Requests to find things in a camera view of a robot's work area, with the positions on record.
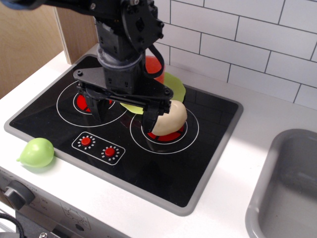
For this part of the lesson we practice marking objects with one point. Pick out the red plastic cup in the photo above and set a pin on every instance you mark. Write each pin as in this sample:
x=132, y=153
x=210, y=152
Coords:
x=152, y=66

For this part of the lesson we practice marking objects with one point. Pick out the black toy stove top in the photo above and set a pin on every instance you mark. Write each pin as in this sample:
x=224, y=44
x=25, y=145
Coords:
x=169, y=171

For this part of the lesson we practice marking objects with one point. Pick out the grey oven knob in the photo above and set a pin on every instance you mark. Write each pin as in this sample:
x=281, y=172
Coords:
x=18, y=195

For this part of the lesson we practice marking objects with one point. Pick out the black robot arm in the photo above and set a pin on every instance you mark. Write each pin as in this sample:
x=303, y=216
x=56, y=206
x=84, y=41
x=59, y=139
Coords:
x=125, y=29

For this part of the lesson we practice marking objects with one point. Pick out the grey sink basin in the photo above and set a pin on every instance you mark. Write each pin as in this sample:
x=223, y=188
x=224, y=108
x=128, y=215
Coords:
x=284, y=202

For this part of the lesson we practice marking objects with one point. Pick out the green toy pear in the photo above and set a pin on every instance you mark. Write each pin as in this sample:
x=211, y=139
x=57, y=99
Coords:
x=38, y=153

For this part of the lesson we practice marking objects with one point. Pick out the beige toy potato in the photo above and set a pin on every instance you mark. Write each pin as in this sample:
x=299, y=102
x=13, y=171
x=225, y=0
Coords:
x=171, y=122

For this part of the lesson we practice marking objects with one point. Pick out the green plastic plate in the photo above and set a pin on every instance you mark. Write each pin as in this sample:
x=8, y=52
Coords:
x=170, y=81

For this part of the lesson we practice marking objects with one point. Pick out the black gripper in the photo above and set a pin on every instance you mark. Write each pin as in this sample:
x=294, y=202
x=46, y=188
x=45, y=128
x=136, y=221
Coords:
x=127, y=83

